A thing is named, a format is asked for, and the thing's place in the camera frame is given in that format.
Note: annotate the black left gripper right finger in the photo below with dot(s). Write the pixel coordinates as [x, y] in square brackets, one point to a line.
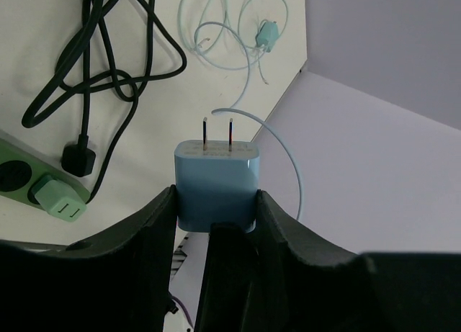
[284, 277]

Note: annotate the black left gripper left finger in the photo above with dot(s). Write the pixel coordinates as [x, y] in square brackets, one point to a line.
[116, 280]

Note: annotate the green two-port charger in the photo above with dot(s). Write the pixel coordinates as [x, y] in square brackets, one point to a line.
[58, 198]

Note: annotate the blue charger cube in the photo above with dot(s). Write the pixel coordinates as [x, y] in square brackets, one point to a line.
[216, 182]

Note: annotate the teal charger cube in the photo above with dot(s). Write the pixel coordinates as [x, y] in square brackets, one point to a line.
[267, 35]

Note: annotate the green power strip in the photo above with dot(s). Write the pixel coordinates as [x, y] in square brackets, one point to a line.
[21, 170]

